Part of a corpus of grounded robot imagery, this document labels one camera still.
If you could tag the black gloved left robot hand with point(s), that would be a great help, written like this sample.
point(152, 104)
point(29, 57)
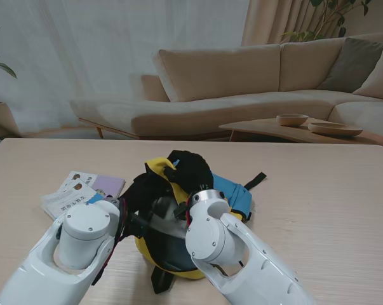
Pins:
point(146, 190)

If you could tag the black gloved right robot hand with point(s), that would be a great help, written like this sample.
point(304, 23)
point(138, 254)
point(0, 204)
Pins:
point(191, 171)

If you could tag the blue and yellow school bag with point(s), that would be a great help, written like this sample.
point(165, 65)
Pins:
point(235, 197)

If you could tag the blue cover book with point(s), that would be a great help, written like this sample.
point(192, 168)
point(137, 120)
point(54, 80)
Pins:
point(67, 200)

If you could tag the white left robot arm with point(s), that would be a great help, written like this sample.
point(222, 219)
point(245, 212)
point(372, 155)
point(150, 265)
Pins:
point(77, 241)

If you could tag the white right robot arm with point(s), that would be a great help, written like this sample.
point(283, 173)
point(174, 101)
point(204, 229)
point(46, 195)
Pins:
point(235, 254)

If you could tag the purple cover book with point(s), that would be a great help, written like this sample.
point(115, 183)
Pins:
point(110, 185)

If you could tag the wooden coffee table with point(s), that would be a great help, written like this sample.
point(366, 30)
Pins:
point(261, 127)

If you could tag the beige corner sofa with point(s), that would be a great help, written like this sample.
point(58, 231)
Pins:
point(223, 73)

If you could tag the small deep wooden bowl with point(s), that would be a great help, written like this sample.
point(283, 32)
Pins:
point(292, 120)

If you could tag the wide shallow wooden bowl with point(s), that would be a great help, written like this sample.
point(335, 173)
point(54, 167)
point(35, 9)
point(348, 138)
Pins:
point(334, 129)

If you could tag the white sheer curtain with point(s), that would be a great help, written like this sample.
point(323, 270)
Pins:
point(83, 47)

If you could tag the beige plant pot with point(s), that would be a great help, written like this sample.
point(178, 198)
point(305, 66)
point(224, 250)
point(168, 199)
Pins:
point(0, 119)

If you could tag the beige pleated curtain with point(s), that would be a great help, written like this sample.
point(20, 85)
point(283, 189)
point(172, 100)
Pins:
point(273, 22)

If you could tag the tall green leafy plant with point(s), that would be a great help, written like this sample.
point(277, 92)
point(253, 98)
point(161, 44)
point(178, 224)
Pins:
point(300, 35)

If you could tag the green plant with long leaves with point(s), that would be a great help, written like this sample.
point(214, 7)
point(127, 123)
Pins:
point(4, 66)

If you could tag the grey sofa cushion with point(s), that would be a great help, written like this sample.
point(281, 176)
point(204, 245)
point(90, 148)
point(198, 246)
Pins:
point(353, 63)

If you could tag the beige sofa cushion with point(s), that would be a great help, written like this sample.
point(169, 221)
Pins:
point(381, 79)

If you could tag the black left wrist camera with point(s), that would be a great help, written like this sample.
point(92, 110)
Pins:
point(138, 225)

